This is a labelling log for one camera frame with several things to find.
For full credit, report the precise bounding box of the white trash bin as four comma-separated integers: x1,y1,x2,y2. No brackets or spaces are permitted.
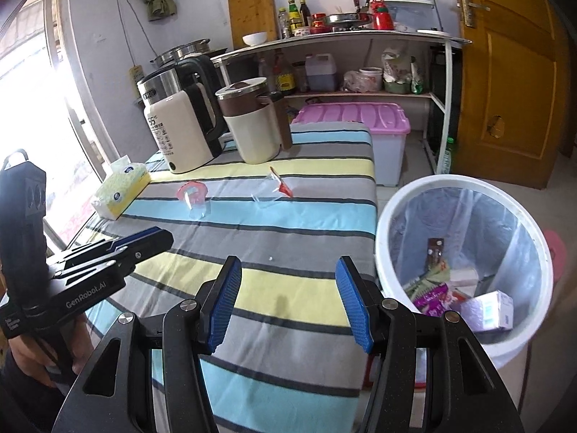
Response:
375,174,554,371

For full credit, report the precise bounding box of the pink clear plastic wrapper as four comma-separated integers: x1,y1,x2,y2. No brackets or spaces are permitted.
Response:
176,181,210,219

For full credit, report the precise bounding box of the brass door handle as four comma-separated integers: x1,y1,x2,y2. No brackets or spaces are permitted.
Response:
456,0,491,27

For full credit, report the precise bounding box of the person's left forearm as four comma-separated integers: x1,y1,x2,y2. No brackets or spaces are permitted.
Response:
0,347,68,433

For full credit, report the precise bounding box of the steel steamer pot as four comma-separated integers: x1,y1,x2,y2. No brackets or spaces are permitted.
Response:
150,38,212,67

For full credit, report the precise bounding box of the white plastic bag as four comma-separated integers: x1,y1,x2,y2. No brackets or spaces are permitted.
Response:
381,47,413,83

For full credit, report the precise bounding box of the pink plastic stool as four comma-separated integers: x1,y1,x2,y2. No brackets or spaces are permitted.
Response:
543,230,568,280

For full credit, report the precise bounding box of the wooden cutting board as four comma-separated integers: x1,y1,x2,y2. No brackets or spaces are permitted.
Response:
228,0,278,50

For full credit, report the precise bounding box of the cream electric kettle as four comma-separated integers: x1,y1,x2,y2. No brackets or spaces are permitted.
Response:
136,54,228,176

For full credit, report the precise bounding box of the clear bin liner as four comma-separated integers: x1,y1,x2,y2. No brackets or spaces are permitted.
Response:
388,185,542,362

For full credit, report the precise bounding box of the yellow tissue pack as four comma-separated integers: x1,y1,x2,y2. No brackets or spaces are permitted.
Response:
91,156,151,221

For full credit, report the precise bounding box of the purple snack wrapper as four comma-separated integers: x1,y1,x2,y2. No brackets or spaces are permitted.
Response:
412,282,454,316

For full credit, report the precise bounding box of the clear plastic box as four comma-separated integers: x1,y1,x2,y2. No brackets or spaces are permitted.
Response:
383,0,436,32

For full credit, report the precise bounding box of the brown cream jug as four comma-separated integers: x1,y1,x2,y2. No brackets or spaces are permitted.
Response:
215,78,294,165

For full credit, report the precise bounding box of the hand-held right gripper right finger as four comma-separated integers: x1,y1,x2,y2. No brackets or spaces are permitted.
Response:
334,255,526,433

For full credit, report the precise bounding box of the striped tablecloth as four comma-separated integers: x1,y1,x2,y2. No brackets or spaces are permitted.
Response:
58,123,379,433

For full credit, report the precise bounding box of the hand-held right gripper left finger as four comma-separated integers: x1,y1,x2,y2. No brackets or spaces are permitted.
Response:
52,255,244,433

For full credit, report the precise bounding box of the red kettle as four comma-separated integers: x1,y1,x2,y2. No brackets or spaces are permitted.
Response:
370,0,396,31

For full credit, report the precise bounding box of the purple milk carton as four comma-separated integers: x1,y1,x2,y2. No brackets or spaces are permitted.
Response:
460,289,515,332

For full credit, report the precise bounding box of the wooden door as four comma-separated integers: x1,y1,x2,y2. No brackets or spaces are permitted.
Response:
448,0,571,190

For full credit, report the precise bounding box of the green snack wrapper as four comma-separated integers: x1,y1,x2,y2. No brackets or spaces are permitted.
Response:
403,259,452,298

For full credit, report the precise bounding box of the clear plastic bag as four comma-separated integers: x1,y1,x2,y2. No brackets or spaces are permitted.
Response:
340,70,366,93

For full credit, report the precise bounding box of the steel pan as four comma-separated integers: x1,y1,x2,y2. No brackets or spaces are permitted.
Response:
322,13,375,28

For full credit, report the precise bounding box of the white plastic tub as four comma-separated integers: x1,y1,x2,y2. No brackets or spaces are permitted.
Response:
358,67,384,93

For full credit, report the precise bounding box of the oil jug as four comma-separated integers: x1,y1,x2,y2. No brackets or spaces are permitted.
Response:
304,53,339,92

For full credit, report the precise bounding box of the large green bottle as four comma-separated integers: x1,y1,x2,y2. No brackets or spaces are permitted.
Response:
436,136,455,176

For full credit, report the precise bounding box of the yellowed power strip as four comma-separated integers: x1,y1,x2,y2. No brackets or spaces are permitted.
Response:
128,65,145,100

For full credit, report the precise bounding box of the person's left hand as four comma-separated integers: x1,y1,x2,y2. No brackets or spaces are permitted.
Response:
8,316,91,389

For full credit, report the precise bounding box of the brown coffee carton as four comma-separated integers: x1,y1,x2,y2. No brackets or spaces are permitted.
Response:
426,237,446,276

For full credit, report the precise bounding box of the small green bottle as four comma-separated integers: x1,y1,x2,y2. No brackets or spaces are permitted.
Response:
409,56,424,95

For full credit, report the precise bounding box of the red clear wrapper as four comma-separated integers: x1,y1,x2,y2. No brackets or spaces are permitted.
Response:
252,167,294,204

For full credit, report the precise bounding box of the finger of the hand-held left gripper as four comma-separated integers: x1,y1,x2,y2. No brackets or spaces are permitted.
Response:
49,230,175,281
67,227,164,261

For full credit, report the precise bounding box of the white shelf rack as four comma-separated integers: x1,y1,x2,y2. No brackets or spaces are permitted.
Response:
211,29,474,176

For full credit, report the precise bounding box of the yellow label bottle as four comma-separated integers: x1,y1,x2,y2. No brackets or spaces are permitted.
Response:
288,0,304,37

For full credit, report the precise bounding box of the pink lid storage box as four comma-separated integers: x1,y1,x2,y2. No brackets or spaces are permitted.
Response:
291,101,412,188

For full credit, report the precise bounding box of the black wall cable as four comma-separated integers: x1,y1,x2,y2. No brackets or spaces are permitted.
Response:
115,0,149,73

